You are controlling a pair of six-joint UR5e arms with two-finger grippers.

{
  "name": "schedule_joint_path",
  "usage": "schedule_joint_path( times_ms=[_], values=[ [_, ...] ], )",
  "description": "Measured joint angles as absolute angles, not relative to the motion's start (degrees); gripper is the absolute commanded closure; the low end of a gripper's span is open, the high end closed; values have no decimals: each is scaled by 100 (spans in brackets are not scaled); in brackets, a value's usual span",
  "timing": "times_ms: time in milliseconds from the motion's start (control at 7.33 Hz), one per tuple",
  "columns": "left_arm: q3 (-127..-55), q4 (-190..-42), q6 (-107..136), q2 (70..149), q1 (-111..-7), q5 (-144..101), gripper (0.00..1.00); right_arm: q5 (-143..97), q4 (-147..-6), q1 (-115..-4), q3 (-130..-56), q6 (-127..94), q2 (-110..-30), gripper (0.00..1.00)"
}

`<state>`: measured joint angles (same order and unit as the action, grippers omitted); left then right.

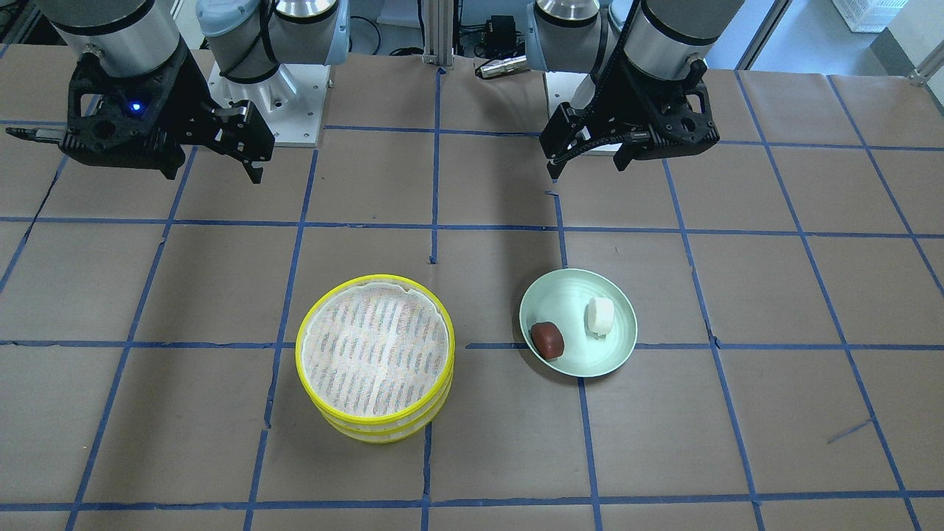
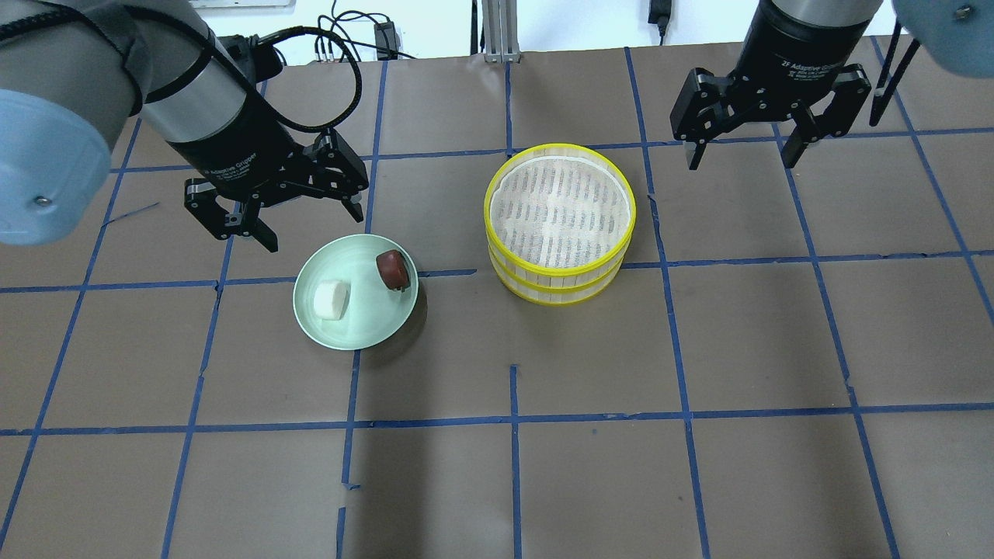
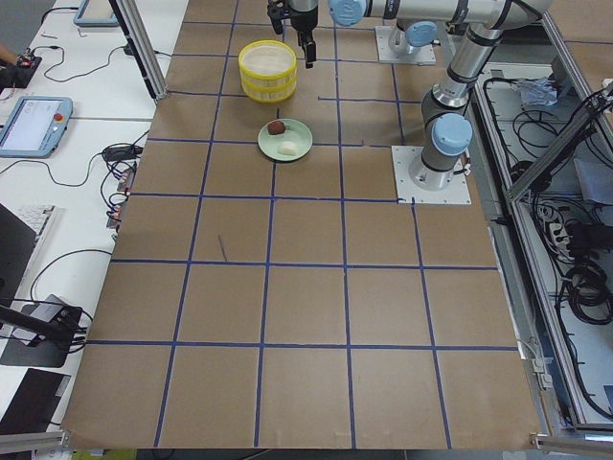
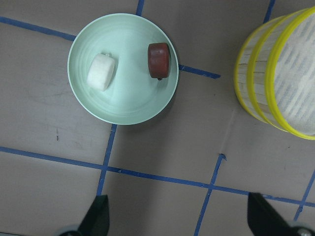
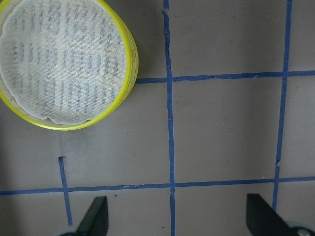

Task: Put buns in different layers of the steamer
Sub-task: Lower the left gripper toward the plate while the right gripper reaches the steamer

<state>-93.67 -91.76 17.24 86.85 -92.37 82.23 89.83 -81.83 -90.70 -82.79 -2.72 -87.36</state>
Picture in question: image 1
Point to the aluminium frame post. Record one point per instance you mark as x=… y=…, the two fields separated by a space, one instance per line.
x=438 y=24

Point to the black power adapter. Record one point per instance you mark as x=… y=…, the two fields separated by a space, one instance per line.
x=499 y=35

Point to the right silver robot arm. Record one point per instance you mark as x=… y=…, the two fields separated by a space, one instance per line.
x=249 y=39

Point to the brown bun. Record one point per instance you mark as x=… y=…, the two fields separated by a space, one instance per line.
x=547 y=340

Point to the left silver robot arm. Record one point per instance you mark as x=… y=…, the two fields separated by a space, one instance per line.
x=642 y=67

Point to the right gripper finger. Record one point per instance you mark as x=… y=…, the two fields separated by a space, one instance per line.
x=241 y=132

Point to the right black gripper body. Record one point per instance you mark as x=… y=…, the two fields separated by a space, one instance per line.
x=193 y=102

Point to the light green plate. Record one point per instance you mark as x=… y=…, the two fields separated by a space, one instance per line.
x=561 y=297

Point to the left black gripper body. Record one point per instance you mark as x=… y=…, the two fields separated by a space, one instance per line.
x=618 y=105

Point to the yellow steamer layer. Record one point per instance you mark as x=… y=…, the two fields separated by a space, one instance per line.
x=392 y=431
x=375 y=349

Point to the white bun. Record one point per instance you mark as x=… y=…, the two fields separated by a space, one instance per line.
x=600 y=316

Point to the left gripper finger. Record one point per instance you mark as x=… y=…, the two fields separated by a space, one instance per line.
x=561 y=139

